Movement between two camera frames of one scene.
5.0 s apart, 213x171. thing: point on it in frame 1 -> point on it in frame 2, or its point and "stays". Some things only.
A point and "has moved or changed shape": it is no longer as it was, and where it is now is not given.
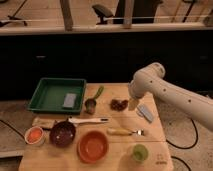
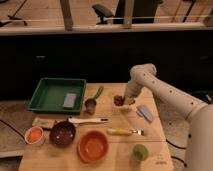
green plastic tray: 48,95 stays
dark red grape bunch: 118,105 has moved or changed shape
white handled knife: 88,120 stays
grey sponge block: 70,100 stays
